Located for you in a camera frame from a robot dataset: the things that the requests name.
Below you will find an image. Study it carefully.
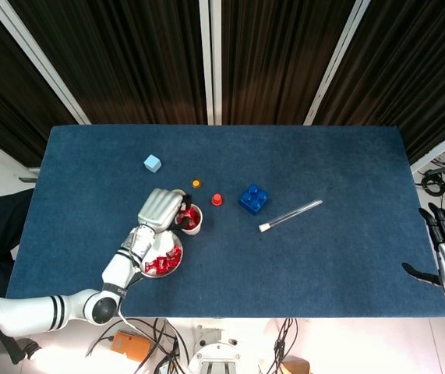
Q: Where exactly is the blue toy building brick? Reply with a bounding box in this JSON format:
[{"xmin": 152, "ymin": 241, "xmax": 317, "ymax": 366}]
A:
[{"xmin": 238, "ymin": 183, "xmax": 272, "ymax": 216}]

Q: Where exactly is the black coiled cable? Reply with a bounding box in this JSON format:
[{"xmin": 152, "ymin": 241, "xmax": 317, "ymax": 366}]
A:
[{"xmin": 420, "ymin": 173, "xmax": 445, "ymax": 198}]

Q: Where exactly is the blue felt table cover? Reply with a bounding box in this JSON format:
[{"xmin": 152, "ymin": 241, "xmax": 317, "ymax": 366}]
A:
[{"xmin": 5, "ymin": 124, "xmax": 445, "ymax": 319}]

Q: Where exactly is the clear test tube white stopper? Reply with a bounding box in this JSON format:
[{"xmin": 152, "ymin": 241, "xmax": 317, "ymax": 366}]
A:
[{"xmin": 258, "ymin": 199, "xmax": 323, "ymax": 234}]

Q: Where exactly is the black stand leg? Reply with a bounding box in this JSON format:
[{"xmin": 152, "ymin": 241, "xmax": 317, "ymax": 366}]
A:
[{"xmin": 0, "ymin": 330, "xmax": 43, "ymax": 365}]

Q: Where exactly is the black cable bundle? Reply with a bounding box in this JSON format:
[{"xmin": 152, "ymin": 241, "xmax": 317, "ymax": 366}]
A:
[
  {"xmin": 267, "ymin": 317, "xmax": 299, "ymax": 374},
  {"xmin": 85, "ymin": 317, "xmax": 190, "ymax": 374}
]

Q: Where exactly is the dark brown pleated curtain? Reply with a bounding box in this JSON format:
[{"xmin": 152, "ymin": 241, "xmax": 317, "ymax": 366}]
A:
[
  {"xmin": 0, "ymin": 0, "xmax": 79, "ymax": 168},
  {"xmin": 221, "ymin": 0, "xmax": 358, "ymax": 125},
  {"xmin": 9, "ymin": 0, "xmax": 207, "ymax": 125},
  {"xmin": 315, "ymin": 0, "xmax": 445, "ymax": 164}
]

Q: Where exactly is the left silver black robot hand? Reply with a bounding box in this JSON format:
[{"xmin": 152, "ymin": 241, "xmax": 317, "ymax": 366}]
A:
[{"xmin": 136, "ymin": 188, "xmax": 195, "ymax": 235}]

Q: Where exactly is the white paper cup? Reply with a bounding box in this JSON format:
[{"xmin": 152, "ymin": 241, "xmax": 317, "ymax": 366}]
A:
[{"xmin": 175, "ymin": 203, "xmax": 204, "ymax": 236}]

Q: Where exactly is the orange device box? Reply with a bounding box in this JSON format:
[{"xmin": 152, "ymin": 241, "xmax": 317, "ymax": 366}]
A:
[{"xmin": 111, "ymin": 330, "xmax": 154, "ymax": 360}]

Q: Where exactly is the light blue cube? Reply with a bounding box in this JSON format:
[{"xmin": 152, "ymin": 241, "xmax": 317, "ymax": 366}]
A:
[{"xmin": 143, "ymin": 153, "xmax": 163, "ymax": 173}]

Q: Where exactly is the metal bowl of red candies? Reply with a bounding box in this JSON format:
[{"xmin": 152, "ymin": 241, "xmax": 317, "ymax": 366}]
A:
[{"xmin": 140, "ymin": 231, "xmax": 185, "ymax": 280}]

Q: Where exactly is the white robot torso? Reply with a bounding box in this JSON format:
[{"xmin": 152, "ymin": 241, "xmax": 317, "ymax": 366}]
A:
[{"xmin": 186, "ymin": 326, "xmax": 242, "ymax": 374}]

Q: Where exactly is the brown wooden object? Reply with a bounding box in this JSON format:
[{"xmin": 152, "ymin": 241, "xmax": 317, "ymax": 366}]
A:
[{"xmin": 280, "ymin": 356, "xmax": 311, "ymax": 374}]

